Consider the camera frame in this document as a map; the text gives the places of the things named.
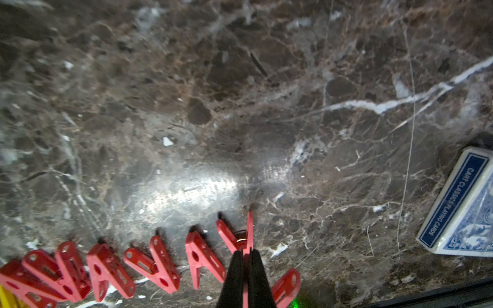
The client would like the red clothespin row eleventh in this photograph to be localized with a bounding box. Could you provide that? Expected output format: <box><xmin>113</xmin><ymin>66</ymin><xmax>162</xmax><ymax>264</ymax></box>
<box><xmin>185</xmin><ymin>231</ymin><xmax>227</xmax><ymax>290</ymax></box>

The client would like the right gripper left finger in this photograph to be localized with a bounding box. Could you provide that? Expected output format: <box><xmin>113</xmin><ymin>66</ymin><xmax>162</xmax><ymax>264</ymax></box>
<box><xmin>216</xmin><ymin>250</ymin><xmax>244</xmax><ymax>308</ymax></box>

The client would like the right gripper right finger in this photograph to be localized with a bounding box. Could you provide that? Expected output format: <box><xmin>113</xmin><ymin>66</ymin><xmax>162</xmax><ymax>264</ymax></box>
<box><xmin>248</xmin><ymin>249</ymin><xmax>277</xmax><ymax>308</ymax></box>

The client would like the red clothespin row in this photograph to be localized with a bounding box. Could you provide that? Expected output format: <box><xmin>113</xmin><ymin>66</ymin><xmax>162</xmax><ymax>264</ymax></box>
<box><xmin>216</xmin><ymin>212</ymin><xmax>301</xmax><ymax>307</ymax></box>
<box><xmin>124</xmin><ymin>235</ymin><xmax>181</xmax><ymax>294</ymax></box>
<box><xmin>87</xmin><ymin>244</ymin><xmax>136</xmax><ymax>302</ymax></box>

